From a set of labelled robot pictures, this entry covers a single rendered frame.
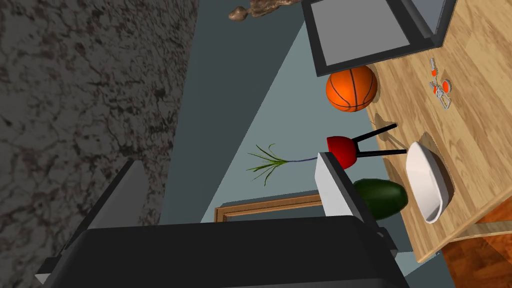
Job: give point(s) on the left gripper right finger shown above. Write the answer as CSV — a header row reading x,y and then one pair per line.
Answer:
x,y
334,192

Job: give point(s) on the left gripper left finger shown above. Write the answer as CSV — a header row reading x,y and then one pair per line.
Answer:
x,y
120,200

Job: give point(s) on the red stool with black legs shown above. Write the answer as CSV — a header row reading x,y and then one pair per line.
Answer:
x,y
342,150

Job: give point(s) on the dark green oval fruit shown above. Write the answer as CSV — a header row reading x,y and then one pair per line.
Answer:
x,y
382,198

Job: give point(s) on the thin green grass plant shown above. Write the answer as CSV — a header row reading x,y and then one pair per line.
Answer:
x,y
270,164

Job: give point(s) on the white bowl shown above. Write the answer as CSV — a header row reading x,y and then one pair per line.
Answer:
x,y
424,184

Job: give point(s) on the orange basketball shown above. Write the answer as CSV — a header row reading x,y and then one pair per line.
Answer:
x,y
351,88

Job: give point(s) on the light wooden table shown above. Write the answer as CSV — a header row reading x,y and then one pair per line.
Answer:
x,y
476,160

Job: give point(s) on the silver keys with orange tags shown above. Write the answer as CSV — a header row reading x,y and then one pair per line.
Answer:
x,y
440,90

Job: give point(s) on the dark grey laptop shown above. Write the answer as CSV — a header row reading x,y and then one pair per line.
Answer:
x,y
360,32

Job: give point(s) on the brown lumpy sculpture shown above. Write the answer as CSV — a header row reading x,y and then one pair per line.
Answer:
x,y
260,8

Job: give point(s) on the wooden picture frame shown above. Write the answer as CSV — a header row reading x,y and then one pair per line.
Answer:
x,y
264,206

